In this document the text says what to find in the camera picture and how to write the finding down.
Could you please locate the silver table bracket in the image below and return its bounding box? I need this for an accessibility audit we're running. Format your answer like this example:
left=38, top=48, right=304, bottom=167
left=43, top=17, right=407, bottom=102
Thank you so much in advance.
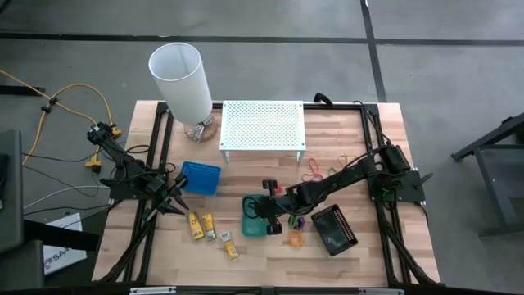
left=129, top=286, right=177, bottom=295
left=359, top=288, right=405, bottom=295

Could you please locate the black aluminium table frame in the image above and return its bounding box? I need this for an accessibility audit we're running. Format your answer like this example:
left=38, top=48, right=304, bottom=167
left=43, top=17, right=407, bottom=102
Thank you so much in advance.
left=97, top=101, right=441, bottom=288

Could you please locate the white cylindrical table lamp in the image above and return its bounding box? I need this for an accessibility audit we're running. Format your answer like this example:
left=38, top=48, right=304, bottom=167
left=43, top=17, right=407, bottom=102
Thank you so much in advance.
left=147, top=42, right=219, bottom=144

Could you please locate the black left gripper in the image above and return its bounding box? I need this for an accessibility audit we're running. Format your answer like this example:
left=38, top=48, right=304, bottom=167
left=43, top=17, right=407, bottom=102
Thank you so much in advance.
left=142, top=171, right=191, bottom=218

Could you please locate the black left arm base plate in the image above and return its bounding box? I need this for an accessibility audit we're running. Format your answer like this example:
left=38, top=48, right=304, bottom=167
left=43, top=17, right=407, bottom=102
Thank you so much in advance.
left=100, top=176, right=167, bottom=202

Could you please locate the white floor cable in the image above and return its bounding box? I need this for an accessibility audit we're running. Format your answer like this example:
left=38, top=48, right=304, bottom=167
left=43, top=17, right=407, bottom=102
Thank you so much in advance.
left=23, top=185, right=111, bottom=210

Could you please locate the blue plastic basket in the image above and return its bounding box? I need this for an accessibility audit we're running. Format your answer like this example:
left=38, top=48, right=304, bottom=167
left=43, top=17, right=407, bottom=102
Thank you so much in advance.
left=178, top=160, right=223, bottom=197

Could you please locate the black flat bar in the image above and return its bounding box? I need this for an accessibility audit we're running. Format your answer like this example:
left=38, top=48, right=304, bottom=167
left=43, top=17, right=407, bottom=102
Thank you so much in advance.
left=23, top=219, right=102, bottom=252

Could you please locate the yellow extension cable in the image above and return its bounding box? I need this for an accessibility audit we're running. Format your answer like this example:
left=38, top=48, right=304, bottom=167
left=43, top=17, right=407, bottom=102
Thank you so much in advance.
left=0, top=68, right=124, bottom=170

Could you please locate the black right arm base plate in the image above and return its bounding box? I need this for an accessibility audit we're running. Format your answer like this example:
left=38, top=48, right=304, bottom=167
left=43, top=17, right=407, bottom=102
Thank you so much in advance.
left=367, top=169, right=434, bottom=205

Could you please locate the grey cabinet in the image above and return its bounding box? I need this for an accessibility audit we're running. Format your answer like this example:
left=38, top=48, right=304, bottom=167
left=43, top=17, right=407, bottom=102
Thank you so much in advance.
left=0, top=129, right=45, bottom=290

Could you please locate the black metal stand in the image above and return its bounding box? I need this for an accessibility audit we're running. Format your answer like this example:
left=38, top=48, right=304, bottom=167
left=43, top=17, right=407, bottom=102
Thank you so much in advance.
left=449, top=112, right=524, bottom=239

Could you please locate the white perforated metal shelf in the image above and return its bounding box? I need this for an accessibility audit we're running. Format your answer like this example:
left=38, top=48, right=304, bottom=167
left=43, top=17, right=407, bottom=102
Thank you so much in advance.
left=219, top=100, right=307, bottom=164

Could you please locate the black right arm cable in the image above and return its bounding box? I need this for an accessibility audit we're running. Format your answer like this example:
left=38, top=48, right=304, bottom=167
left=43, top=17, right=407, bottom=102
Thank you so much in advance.
left=352, top=100, right=394, bottom=145

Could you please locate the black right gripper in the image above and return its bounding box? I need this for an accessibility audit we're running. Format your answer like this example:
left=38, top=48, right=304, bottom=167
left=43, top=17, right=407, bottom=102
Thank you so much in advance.
left=255, top=179, right=299, bottom=237

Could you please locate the green plastic bin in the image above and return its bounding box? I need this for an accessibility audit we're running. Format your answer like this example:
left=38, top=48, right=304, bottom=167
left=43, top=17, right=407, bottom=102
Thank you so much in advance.
left=241, top=193, right=272, bottom=238

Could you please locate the yellow and white crayon packet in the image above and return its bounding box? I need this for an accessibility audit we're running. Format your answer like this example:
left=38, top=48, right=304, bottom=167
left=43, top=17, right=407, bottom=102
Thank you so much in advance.
left=219, top=231, right=240, bottom=261

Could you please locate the black plastic basket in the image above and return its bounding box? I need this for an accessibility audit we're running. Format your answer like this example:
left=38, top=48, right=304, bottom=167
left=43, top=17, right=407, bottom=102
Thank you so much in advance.
left=309, top=203, right=359, bottom=257

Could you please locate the white cardboard box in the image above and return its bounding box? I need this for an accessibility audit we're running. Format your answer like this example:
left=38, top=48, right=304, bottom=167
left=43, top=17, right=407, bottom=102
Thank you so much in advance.
left=43, top=212, right=88, bottom=276

